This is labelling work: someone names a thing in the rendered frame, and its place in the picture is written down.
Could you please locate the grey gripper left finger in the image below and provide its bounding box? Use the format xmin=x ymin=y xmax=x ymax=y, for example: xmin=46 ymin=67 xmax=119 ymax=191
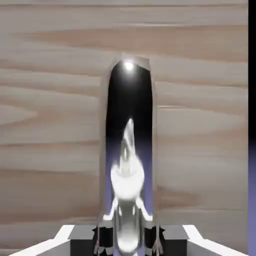
xmin=7 ymin=224 xmax=99 ymax=256

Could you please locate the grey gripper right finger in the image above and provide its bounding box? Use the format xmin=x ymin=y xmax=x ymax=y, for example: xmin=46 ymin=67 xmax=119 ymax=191
xmin=157 ymin=224 xmax=248 ymax=256

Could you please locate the light wood cabinet door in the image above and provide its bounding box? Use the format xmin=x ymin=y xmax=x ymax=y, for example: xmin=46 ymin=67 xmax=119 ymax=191
xmin=0 ymin=0 xmax=249 ymax=256

